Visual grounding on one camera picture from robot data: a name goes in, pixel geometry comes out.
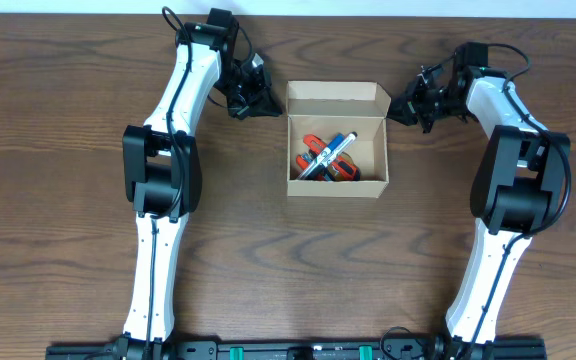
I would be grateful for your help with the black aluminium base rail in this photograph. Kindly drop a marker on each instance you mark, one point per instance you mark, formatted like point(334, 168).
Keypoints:
point(293, 350)

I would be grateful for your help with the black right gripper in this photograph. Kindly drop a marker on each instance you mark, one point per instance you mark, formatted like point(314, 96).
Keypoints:
point(398, 110)

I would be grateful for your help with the orange utility knife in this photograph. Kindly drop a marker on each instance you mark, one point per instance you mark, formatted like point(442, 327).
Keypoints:
point(341, 169)

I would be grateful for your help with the black cap whiteboard marker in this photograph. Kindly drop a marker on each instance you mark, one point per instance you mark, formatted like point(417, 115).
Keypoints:
point(340, 150)

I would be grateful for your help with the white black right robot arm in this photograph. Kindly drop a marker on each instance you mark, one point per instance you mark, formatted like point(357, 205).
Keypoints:
point(521, 188)

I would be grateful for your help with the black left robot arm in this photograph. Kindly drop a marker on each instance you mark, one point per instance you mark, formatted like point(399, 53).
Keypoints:
point(162, 173)

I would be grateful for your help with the blue whiteboard marker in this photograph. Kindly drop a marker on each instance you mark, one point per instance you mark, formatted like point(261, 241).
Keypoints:
point(321, 161)

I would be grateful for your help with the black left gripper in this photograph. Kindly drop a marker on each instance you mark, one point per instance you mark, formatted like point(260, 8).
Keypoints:
point(263, 105)

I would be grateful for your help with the red black utility knife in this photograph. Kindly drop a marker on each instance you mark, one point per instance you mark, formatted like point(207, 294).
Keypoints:
point(303, 160)

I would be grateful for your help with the brown cardboard box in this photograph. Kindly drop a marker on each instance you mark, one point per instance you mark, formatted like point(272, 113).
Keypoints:
point(326, 109)

